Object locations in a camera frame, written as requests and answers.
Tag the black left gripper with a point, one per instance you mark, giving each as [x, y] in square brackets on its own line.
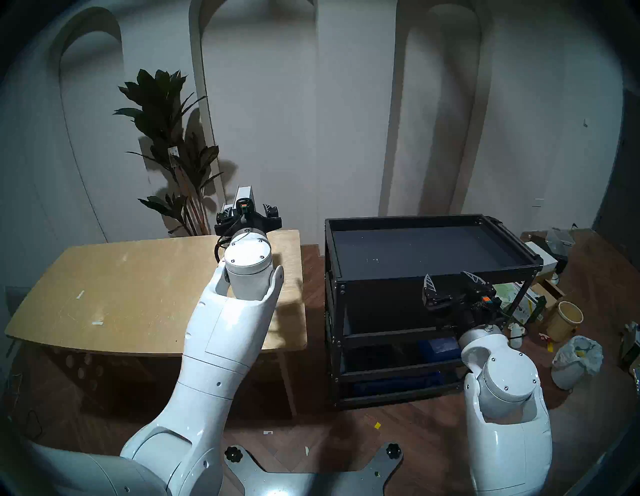
[255, 221]

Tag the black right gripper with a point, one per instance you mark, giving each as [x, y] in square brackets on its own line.
[465, 307]

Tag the white Special Issue book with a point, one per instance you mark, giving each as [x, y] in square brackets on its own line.
[246, 192]

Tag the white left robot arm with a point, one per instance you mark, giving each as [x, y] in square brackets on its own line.
[225, 325]

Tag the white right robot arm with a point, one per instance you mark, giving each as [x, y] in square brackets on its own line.
[505, 385]

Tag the blue plastic bin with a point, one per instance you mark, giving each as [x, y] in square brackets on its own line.
[440, 347]

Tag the black three-tier utility cart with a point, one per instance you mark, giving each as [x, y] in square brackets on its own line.
[400, 250]

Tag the small white bottle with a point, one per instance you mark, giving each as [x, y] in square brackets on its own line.
[517, 330]

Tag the green and white carton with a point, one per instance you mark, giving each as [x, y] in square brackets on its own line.
[527, 310]

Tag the white rectangular box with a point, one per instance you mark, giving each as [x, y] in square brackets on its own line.
[542, 257]

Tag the brown cardboard box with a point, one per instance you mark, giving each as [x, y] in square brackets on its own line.
[550, 292]

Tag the clear plastic storage box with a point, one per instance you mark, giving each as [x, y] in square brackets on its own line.
[560, 239]

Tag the yellow plastic bucket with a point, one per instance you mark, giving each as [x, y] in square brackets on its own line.
[565, 320]

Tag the white bin with bag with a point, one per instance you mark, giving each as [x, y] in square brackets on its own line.
[575, 360]

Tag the tall green potted plant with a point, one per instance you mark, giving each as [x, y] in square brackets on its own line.
[160, 100]

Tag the light wooden table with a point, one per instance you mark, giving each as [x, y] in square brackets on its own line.
[125, 290]

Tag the black star knob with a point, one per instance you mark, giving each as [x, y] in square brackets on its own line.
[233, 454]
[393, 450]

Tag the dark clutter pile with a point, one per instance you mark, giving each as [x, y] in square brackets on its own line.
[631, 345]

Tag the dark door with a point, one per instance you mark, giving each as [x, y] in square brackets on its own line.
[622, 190]

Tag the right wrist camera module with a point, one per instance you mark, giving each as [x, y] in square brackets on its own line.
[487, 300]

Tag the grey metal robot base plate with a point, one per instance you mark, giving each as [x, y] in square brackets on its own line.
[300, 485]

